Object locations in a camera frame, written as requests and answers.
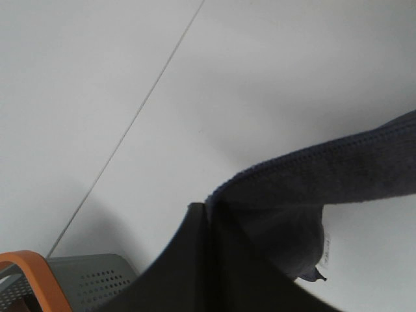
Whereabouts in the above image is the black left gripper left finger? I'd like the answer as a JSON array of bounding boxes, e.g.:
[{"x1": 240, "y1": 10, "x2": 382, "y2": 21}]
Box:
[{"x1": 97, "y1": 203, "x2": 210, "y2": 312}]

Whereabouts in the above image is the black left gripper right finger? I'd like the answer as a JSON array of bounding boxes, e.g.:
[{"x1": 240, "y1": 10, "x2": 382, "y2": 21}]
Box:
[{"x1": 209, "y1": 207, "x2": 337, "y2": 311}]

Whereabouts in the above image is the dark blue towel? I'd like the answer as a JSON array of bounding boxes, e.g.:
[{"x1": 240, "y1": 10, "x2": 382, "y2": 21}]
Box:
[{"x1": 207, "y1": 112, "x2": 415, "y2": 282}]

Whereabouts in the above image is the grey perforated basket orange rim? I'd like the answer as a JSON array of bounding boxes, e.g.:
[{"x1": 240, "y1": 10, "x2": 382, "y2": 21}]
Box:
[{"x1": 1, "y1": 250, "x2": 137, "y2": 311}]

